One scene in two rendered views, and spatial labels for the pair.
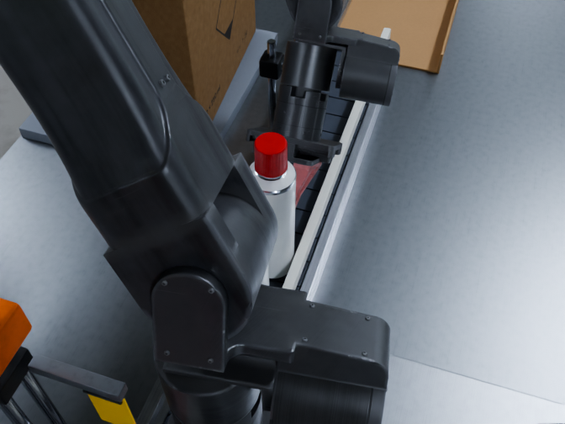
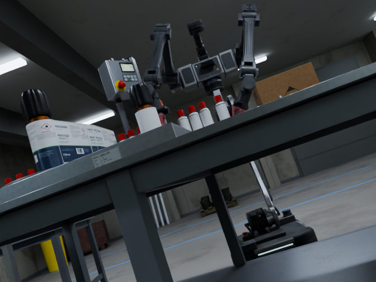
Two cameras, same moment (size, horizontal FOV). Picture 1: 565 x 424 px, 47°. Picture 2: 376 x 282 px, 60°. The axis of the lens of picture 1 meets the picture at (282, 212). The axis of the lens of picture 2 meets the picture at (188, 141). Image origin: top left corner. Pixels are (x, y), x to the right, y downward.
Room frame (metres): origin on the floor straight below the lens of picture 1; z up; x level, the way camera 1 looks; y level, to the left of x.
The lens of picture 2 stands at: (0.07, -1.44, 0.72)
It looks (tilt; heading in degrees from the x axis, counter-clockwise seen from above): 8 degrees up; 83
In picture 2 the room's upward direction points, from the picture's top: 19 degrees counter-clockwise
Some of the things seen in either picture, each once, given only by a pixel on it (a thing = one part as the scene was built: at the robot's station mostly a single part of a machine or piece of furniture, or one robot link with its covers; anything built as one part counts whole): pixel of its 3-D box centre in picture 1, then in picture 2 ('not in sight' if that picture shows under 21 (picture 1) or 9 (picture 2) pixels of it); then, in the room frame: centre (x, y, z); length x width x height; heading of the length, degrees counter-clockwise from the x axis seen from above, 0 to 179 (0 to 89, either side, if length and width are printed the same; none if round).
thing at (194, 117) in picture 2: not in sight; (197, 126); (0.33, 0.05, 0.98); 0.05 x 0.05 x 0.20
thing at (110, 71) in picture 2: not in sight; (121, 80); (0.05, 0.24, 1.38); 0.17 x 0.10 x 0.19; 37
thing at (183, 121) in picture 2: not in sight; (186, 130); (0.27, 0.07, 0.98); 0.05 x 0.05 x 0.20
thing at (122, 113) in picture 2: not in sight; (123, 118); (0.00, 0.27, 1.18); 0.04 x 0.04 x 0.21
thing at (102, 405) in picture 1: (112, 408); not in sight; (0.18, 0.12, 1.09); 0.03 x 0.01 x 0.06; 72
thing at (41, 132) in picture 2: not in sight; (43, 133); (-0.23, -0.39, 1.04); 0.09 x 0.09 x 0.29
